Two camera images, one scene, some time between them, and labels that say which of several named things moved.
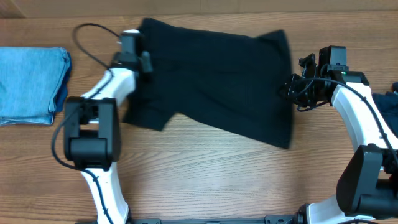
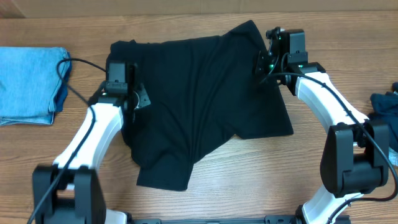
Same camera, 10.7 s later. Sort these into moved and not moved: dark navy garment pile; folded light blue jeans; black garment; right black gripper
Moved: right black gripper; black garment
Not moved: dark navy garment pile; folded light blue jeans
